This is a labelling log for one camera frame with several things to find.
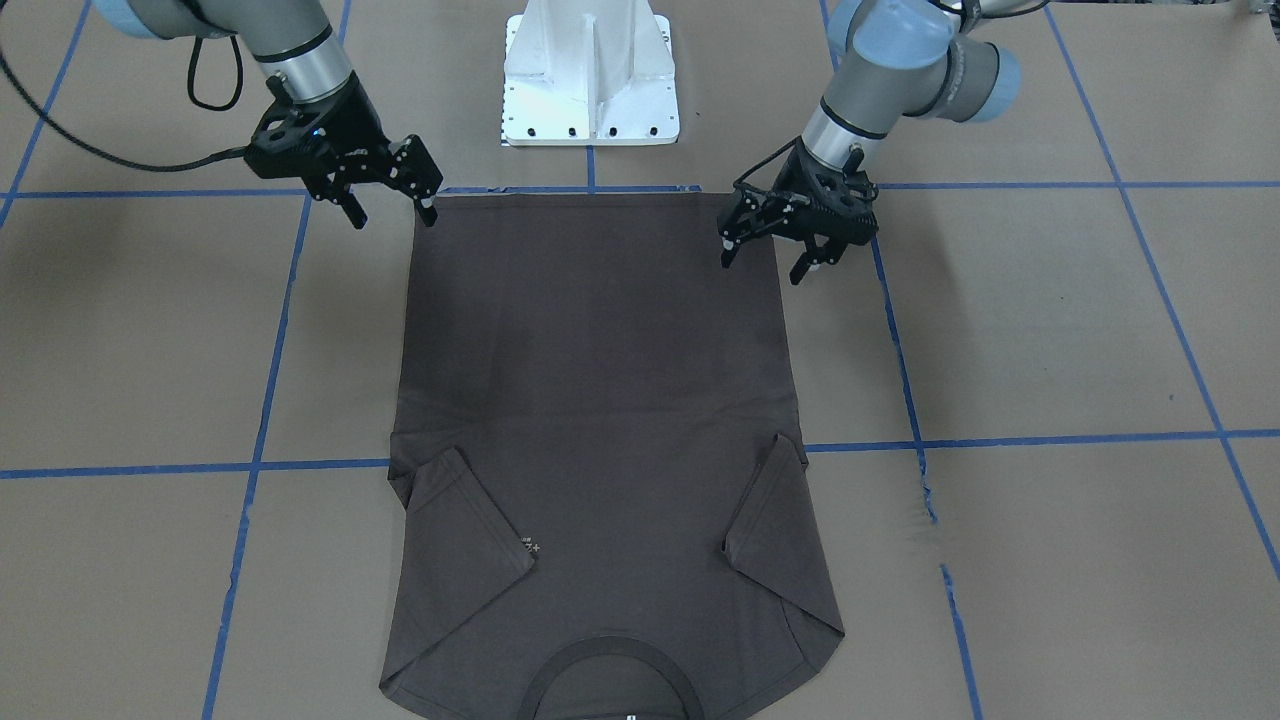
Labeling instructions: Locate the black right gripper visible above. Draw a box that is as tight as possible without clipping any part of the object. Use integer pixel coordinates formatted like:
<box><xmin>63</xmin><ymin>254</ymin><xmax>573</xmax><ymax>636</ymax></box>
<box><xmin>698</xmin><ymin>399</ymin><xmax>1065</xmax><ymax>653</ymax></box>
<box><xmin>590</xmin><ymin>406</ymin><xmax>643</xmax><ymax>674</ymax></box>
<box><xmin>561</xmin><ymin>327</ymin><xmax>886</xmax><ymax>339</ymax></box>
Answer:
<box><xmin>244</xmin><ymin>76</ymin><xmax>443</xmax><ymax>231</ymax></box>

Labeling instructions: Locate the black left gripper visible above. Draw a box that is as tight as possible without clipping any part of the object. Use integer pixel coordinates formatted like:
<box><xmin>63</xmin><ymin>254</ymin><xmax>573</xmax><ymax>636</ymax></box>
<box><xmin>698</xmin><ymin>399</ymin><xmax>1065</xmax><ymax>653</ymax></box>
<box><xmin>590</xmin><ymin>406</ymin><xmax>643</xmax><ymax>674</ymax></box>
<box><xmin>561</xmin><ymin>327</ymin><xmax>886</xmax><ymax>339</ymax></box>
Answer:
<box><xmin>718</xmin><ymin>138</ymin><xmax>879</xmax><ymax>286</ymax></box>

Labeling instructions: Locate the dark brown t-shirt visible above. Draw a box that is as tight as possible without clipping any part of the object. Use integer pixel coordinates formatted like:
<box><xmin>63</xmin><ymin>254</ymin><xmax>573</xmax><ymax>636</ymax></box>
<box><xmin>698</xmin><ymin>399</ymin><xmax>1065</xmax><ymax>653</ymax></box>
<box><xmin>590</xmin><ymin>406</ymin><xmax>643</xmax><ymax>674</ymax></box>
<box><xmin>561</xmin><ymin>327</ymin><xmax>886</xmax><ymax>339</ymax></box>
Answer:
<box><xmin>379</xmin><ymin>193</ymin><xmax>844</xmax><ymax>719</ymax></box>

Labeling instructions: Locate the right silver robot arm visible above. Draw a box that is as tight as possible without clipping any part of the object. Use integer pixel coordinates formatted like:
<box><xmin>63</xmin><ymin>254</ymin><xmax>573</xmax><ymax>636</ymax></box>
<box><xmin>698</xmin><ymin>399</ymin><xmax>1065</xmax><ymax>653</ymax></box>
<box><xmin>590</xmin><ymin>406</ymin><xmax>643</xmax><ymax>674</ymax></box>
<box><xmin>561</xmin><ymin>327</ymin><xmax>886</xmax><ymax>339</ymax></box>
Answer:
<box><xmin>93</xmin><ymin>1</ymin><xmax>443</xmax><ymax>229</ymax></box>

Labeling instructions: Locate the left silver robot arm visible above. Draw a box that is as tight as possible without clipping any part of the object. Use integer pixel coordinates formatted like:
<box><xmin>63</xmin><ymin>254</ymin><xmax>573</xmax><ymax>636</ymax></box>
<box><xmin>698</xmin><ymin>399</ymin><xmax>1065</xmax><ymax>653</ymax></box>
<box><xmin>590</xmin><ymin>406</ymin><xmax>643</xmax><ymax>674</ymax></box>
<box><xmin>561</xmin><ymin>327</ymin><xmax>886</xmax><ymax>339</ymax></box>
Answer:
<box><xmin>717</xmin><ymin>1</ymin><xmax>1037</xmax><ymax>284</ymax></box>

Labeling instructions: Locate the torn blue tape line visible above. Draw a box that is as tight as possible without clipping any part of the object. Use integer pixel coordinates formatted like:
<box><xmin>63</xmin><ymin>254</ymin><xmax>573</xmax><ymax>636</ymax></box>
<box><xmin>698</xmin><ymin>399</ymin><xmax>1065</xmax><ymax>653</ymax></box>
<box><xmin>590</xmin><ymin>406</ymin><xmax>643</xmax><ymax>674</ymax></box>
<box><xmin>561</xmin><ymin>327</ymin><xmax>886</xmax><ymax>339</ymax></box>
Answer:
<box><xmin>818</xmin><ymin>0</ymin><xmax>986</xmax><ymax>720</ymax></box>

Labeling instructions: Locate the blue tape line lengthwise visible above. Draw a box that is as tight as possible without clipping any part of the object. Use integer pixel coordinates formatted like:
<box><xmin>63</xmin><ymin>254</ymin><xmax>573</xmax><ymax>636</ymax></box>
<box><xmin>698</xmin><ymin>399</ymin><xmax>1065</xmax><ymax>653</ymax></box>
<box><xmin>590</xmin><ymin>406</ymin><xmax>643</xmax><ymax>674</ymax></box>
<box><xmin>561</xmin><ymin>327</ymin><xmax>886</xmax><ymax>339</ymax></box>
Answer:
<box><xmin>200</xmin><ymin>0</ymin><xmax>353</xmax><ymax>720</ymax></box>

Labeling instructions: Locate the blue tape line crosswise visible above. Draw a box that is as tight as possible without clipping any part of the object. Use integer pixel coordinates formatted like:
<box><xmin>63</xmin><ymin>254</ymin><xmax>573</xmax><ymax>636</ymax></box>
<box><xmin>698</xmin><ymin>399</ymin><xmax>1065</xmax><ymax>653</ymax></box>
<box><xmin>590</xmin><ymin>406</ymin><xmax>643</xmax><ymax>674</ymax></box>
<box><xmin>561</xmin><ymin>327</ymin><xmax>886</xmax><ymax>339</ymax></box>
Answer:
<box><xmin>1</xmin><ymin>427</ymin><xmax>1279</xmax><ymax>480</ymax></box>

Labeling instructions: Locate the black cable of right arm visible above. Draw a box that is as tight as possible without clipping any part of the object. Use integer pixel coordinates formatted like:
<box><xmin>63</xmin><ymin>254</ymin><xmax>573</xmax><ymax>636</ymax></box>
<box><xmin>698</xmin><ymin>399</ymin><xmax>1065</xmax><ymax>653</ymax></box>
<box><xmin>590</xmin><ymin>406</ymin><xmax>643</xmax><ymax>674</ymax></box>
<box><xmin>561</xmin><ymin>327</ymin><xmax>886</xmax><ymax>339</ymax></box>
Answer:
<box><xmin>0</xmin><ymin>29</ymin><xmax>251</xmax><ymax>173</ymax></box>

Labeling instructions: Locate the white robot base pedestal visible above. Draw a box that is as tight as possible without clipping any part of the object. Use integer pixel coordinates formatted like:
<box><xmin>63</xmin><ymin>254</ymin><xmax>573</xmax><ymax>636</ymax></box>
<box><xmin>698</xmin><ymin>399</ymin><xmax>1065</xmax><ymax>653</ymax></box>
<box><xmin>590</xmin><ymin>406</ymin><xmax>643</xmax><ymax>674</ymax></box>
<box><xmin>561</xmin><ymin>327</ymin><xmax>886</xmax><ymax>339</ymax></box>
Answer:
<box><xmin>500</xmin><ymin>1</ymin><xmax>681</xmax><ymax>147</ymax></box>

